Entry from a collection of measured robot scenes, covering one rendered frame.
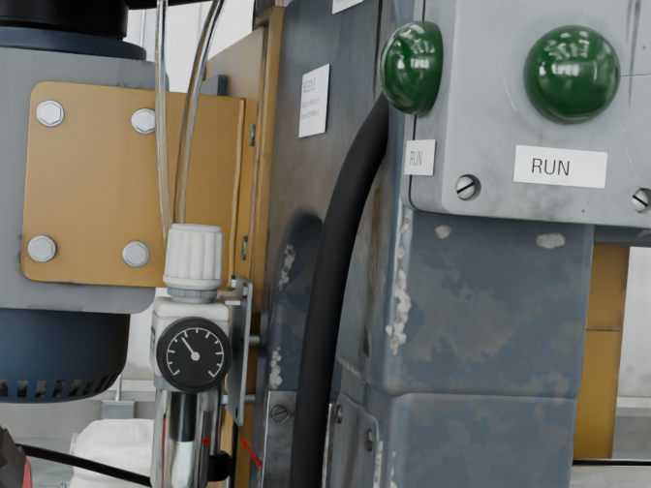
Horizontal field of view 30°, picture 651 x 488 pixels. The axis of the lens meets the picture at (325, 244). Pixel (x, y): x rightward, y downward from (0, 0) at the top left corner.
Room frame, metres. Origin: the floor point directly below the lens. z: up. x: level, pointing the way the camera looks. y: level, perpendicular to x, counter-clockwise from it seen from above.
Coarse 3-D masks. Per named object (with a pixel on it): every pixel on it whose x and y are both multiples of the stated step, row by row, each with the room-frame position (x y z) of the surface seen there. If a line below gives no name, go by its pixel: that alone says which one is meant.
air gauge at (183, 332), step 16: (176, 320) 0.60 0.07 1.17; (192, 320) 0.59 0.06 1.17; (208, 320) 0.59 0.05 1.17; (160, 336) 0.60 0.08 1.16; (176, 336) 0.59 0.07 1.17; (192, 336) 0.59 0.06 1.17; (208, 336) 0.59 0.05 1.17; (224, 336) 0.60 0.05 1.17; (160, 352) 0.59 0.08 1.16; (176, 352) 0.59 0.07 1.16; (192, 352) 0.59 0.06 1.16; (208, 352) 0.59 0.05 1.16; (224, 352) 0.59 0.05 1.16; (160, 368) 0.59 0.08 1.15; (176, 368) 0.59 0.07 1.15; (192, 368) 0.59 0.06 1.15; (208, 368) 0.59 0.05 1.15; (224, 368) 0.59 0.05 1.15; (176, 384) 0.59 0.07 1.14; (192, 384) 0.59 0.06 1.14; (208, 384) 0.59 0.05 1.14
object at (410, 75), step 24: (408, 24) 0.38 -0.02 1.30; (432, 24) 0.38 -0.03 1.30; (384, 48) 0.38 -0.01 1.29; (408, 48) 0.37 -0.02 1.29; (432, 48) 0.37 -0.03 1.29; (384, 72) 0.38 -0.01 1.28; (408, 72) 0.37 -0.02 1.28; (432, 72) 0.37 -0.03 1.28; (408, 96) 0.38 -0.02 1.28; (432, 96) 0.38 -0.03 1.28
